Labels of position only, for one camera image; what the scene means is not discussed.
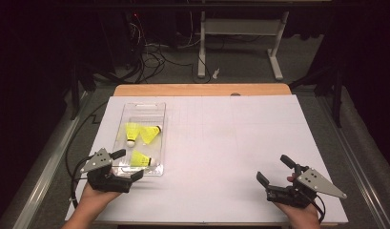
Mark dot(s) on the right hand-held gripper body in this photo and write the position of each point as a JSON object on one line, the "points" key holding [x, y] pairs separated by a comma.
{"points": [[310, 181]]}

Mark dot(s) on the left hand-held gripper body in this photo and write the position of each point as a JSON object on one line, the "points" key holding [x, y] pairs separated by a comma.
{"points": [[98, 160]]}

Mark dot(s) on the yellow shuttlecock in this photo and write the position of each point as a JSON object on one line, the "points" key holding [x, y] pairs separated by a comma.
{"points": [[148, 135], [131, 132], [138, 159]]}

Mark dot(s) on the clear plastic tray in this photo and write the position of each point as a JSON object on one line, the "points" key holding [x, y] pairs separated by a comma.
{"points": [[145, 109]]}

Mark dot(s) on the person's right hand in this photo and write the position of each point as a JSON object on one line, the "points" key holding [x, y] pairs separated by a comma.
{"points": [[303, 214]]}

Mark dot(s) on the person's left hand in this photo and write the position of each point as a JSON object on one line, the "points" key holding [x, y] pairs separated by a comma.
{"points": [[97, 200]]}

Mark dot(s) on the white board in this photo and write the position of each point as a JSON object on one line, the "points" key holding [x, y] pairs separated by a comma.
{"points": [[215, 197]]}

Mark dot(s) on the dark metal stand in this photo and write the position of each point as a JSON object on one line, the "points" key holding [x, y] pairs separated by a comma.
{"points": [[75, 95], [337, 101]]}

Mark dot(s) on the wooden table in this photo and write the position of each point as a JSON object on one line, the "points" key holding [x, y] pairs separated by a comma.
{"points": [[183, 90]]}

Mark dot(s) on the small white floor object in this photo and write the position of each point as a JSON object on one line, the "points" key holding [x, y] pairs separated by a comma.
{"points": [[215, 74]]}

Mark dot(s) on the dark equipment rack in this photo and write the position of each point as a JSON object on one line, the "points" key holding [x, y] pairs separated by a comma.
{"points": [[122, 38]]}

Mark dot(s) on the grey metal floor rail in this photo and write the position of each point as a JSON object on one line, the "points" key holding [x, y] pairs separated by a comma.
{"points": [[357, 165], [46, 171]]}

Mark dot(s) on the white metal stand frame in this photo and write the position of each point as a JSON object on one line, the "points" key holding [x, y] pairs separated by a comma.
{"points": [[243, 27]]}

